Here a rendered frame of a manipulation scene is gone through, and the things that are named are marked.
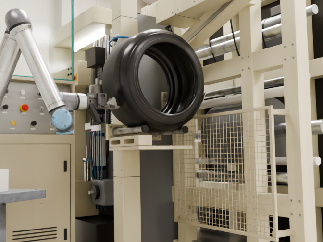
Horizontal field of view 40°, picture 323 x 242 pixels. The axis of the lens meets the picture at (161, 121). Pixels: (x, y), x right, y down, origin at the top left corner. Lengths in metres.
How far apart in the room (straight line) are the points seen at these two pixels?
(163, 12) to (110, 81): 0.72
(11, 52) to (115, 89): 0.57
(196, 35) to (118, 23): 0.52
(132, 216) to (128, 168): 0.31
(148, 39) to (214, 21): 0.48
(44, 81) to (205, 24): 1.12
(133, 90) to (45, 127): 0.85
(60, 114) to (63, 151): 0.89
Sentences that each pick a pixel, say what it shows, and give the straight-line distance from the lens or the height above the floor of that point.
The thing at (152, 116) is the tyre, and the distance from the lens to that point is 2.43.
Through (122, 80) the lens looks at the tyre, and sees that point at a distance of 2.39.
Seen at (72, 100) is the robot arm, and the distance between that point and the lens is 2.31.
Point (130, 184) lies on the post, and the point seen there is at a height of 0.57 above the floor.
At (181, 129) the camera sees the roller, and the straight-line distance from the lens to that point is 2.59.
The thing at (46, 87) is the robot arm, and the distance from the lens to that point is 2.18.
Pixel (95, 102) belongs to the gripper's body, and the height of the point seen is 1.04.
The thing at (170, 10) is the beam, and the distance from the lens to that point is 2.91.
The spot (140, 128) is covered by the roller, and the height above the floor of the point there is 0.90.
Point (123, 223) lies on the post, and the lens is 2.82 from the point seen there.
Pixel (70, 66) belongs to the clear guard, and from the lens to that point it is 3.12.
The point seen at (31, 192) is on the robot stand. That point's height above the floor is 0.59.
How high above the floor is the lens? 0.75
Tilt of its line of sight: 4 degrees up
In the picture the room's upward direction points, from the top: 1 degrees counter-clockwise
